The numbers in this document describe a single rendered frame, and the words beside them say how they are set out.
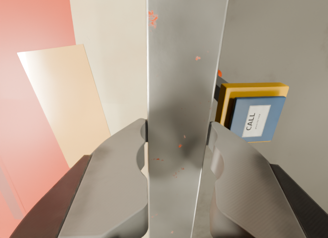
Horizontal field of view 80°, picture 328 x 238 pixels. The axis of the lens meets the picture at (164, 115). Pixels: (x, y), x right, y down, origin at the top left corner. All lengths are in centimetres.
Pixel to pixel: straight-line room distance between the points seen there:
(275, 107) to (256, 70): 115
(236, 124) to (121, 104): 29
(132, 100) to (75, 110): 5
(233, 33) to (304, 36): 51
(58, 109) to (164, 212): 12
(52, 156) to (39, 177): 3
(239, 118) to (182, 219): 26
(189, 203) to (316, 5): 163
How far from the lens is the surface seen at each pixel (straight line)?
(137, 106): 15
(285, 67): 169
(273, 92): 44
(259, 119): 43
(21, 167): 24
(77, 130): 18
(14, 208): 29
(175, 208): 17
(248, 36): 148
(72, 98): 17
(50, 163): 22
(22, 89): 19
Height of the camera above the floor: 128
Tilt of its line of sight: 61 degrees down
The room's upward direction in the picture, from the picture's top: 163 degrees clockwise
